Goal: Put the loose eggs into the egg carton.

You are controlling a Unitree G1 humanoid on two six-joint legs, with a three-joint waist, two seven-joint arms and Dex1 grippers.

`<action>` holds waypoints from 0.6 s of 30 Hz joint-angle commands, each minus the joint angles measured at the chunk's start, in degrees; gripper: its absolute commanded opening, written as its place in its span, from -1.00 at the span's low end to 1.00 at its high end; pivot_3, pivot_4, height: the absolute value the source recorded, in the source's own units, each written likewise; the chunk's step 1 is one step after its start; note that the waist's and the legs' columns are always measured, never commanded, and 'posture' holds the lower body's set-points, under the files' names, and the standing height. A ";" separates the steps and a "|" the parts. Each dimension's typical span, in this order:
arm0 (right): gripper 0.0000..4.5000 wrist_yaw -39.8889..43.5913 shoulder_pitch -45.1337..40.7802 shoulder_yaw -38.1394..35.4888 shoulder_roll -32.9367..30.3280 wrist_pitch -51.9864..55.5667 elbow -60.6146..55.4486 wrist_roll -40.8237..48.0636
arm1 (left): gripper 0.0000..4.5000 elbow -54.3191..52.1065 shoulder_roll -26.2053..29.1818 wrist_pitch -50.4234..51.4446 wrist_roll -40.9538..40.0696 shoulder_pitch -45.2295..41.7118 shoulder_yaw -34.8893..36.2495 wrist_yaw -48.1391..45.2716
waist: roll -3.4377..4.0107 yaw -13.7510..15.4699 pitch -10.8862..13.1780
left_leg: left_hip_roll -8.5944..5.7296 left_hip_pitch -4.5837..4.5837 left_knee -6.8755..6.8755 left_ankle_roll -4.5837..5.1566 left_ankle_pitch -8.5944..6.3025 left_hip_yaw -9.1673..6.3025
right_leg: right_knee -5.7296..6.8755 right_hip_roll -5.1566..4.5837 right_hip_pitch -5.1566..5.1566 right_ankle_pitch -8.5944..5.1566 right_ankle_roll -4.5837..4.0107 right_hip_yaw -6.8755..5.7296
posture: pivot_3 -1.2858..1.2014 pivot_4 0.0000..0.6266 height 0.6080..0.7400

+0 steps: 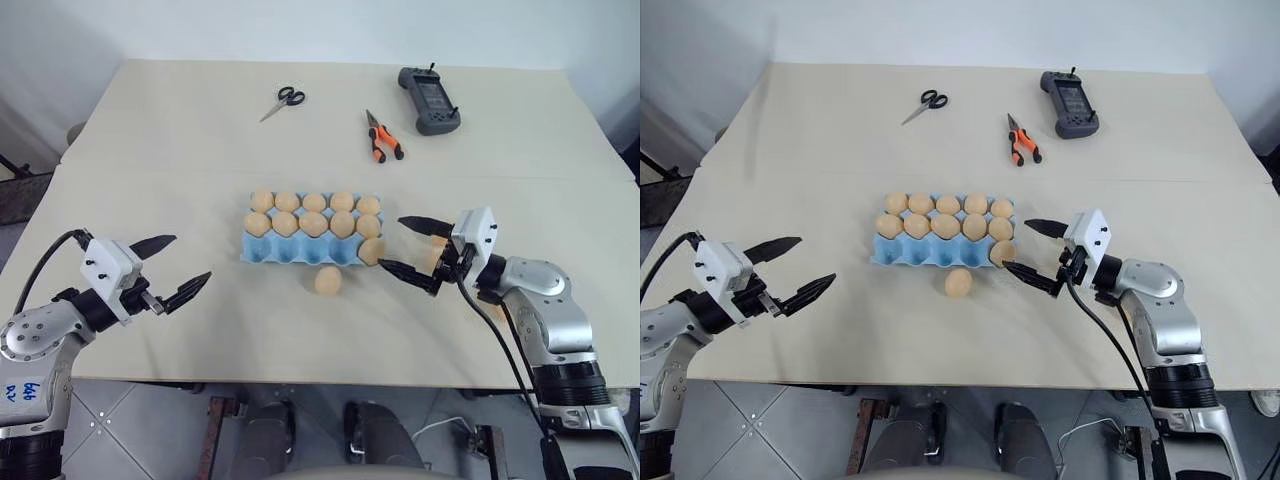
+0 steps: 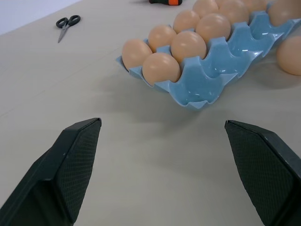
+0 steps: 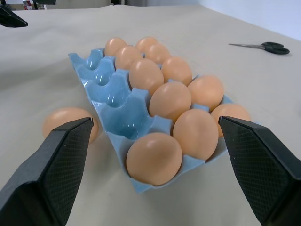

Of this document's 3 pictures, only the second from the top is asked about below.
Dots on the beige egg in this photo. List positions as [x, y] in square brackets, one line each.
[256, 4]
[188, 46]
[161, 68]
[161, 37]
[290, 56]
[283, 11]
[135, 55]
[213, 27]
[234, 10]
[205, 7]
[186, 20]

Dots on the orange and black tool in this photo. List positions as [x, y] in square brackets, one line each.
[172, 2]

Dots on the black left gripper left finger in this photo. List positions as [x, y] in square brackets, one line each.
[58, 169]

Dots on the light blue egg tray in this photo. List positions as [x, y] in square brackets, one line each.
[202, 80]

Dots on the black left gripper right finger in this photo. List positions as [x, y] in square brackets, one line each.
[263, 164]

